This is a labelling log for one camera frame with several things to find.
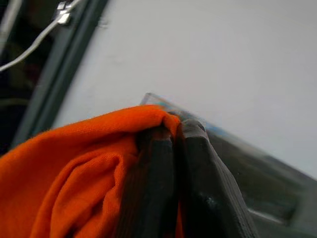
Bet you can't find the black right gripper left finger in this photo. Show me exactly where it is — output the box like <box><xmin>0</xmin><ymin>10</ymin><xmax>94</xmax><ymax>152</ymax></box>
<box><xmin>116</xmin><ymin>126</ymin><xmax>179</xmax><ymax>238</ymax></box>

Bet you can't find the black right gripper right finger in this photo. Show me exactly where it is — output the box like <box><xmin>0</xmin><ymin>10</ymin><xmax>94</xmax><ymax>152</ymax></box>
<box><xmin>176</xmin><ymin>118</ymin><xmax>260</xmax><ymax>238</ymax></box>

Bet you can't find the silver cable clip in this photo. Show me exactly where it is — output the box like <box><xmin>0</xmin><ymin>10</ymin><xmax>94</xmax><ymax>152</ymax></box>
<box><xmin>55</xmin><ymin>1</ymin><xmax>72</xmax><ymax>25</ymax></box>

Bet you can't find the white cable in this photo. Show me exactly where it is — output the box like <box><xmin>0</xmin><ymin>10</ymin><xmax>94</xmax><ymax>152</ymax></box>
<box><xmin>0</xmin><ymin>0</ymin><xmax>82</xmax><ymax>72</ymax></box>

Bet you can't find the orange cloth garment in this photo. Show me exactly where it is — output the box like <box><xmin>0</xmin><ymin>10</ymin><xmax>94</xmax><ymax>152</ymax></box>
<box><xmin>0</xmin><ymin>104</ymin><xmax>185</xmax><ymax>238</ymax></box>

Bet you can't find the grey door frame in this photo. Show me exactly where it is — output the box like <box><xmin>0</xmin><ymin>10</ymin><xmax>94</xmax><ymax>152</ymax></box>
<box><xmin>11</xmin><ymin>0</ymin><xmax>109</xmax><ymax>149</ymax></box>

